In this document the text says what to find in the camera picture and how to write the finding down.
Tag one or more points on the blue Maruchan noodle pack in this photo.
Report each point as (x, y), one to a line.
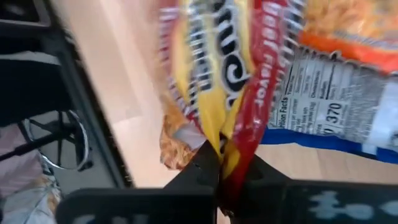
(326, 102)

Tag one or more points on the red Maruchan noodle pack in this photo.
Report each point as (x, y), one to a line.
(217, 77)

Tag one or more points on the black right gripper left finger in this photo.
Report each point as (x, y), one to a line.
(186, 202)

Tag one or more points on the pale crumpled bag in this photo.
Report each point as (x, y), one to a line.
(28, 205)

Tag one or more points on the orange Maruchan noodle pack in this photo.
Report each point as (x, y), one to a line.
(348, 31)

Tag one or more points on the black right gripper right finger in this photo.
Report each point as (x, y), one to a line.
(280, 202)

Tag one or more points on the black aluminium table frame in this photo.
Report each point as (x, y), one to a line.
(84, 90)

